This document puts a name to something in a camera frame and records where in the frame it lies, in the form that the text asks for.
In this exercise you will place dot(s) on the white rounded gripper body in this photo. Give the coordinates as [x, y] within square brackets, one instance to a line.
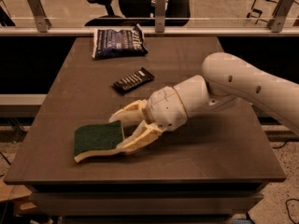
[164, 106]

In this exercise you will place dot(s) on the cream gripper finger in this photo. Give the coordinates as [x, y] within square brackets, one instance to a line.
[143, 135]
[131, 115]

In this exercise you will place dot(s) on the green and yellow sponge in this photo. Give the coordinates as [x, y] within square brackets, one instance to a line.
[97, 140]

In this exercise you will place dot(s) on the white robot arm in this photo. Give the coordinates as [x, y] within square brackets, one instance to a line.
[224, 79]

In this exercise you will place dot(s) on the black rxbar chocolate bar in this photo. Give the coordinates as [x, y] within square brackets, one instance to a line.
[133, 81]

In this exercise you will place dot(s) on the blue chip bag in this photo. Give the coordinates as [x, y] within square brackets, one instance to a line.
[111, 43]

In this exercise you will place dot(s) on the black office chair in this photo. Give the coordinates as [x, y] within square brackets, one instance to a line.
[177, 13]

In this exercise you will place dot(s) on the cardboard box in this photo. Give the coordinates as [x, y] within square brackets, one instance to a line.
[19, 196]

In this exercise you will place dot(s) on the black wheeled cart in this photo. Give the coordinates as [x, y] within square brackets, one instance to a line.
[262, 10]

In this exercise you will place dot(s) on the middle metal rail bracket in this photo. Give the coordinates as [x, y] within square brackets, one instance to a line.
[159, 16]

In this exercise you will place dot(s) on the metal rail bracket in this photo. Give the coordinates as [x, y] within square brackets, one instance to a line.
[42, 22]
[277, 21]
[159, 16]

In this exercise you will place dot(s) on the left metal rail bracket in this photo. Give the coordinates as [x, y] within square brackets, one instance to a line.
[42, 22]

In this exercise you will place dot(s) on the right metal rail bracket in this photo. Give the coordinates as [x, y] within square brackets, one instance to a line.
[277, 21]

